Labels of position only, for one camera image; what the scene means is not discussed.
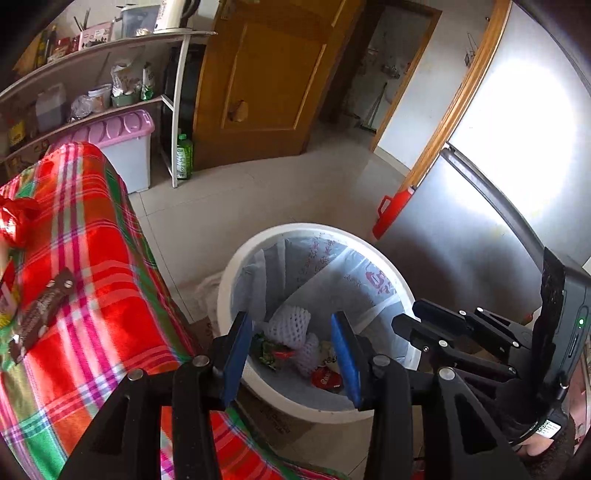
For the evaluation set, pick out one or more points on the white plastic bag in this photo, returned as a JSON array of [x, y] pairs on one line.
[[327, 353]]

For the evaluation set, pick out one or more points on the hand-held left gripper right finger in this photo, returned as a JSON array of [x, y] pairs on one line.
[[346, 360]]

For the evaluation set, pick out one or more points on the white foam fruit net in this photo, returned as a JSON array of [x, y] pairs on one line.
[[288, 323], [307, 355]]

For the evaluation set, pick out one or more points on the brown wooden door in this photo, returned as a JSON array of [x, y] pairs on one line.
[[277, 69]]

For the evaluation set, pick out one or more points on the red green plaid tablecloth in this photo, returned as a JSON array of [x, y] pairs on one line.
[[92, 323]]

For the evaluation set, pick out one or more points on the green snack wrapper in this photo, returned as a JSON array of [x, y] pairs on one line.
[[268, 353]]

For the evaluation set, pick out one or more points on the translucent bin liner bag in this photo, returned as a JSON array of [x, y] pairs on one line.
[[323, 277]]

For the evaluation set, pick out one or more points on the silver refrigerator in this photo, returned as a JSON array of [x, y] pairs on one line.
[[508, 138]]

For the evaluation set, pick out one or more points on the yellow label bottle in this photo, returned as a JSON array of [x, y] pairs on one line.
[[17, 134]]

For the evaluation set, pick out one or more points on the green food packet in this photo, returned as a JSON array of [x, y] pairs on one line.
[[147, 83]]

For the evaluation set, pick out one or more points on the green broom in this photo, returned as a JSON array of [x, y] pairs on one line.
[[369, 128]]

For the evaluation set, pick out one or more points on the dark sauce bottle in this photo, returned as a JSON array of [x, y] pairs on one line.
[[50, 44]]

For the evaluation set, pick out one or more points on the person's right forearm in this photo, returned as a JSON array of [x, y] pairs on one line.
[[563, 438]]

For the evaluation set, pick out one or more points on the small tan door hook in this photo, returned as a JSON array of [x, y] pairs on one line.
[[240, 110]]

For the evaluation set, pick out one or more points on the green bowl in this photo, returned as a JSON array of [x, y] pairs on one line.
[[123, 99]]

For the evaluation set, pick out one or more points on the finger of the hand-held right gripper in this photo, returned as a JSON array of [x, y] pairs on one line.
[[415, 330], [438, 310]]

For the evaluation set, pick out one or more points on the pink lidded storage box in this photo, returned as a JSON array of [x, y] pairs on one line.
[[124, 147]]

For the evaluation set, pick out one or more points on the white electric kettle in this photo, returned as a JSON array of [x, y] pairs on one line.
[[173, 16]]

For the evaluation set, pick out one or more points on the red foil snack bag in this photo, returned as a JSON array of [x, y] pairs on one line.
[[18, 219]]

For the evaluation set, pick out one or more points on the white round trash bin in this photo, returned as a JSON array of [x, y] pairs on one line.
[[314, 229]]

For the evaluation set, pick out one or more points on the clear lidded plastic container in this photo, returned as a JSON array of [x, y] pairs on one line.
[[136, 22]]

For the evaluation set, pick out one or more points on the pink printed box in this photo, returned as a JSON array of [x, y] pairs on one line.
[[94, 36]]

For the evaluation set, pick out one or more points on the printed food bag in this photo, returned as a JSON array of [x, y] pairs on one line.
[[125, 78]]

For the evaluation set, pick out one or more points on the red sauce jar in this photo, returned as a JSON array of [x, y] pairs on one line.
[[74, 45], [62, 50]]

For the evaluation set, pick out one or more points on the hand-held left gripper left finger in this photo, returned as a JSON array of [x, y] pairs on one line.
[[235, 355]]

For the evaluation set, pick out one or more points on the red plastic bag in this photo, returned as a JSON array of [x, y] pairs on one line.
[[325, 378]]

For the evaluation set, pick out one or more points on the large dark oil jug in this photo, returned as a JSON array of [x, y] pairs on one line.
[[51, 108]]

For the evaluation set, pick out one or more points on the white metal kitchen shelf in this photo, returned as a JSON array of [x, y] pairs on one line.
[[115, 44]]

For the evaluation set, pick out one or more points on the black chopsticks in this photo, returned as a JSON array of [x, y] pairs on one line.
[[83, 22]]

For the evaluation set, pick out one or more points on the red plastic jug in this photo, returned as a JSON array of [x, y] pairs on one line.
[[392, 212]]

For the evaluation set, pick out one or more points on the white plastic tub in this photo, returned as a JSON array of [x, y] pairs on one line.
[[100, 98]]

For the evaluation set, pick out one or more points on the dark brown snack wrapper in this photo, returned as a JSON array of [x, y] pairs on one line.
[[41, 314]]

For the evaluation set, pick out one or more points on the green drink bottle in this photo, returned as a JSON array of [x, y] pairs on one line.
[[184, 159]]

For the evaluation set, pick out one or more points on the clear plastic bag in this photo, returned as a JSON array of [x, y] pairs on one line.
[[83, 108]]

